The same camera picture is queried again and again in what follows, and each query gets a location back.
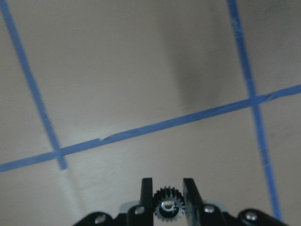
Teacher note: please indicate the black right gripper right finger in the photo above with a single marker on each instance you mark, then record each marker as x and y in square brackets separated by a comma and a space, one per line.
[192, 199]

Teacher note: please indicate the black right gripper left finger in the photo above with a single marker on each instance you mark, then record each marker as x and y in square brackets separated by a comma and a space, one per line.
[146, 198]

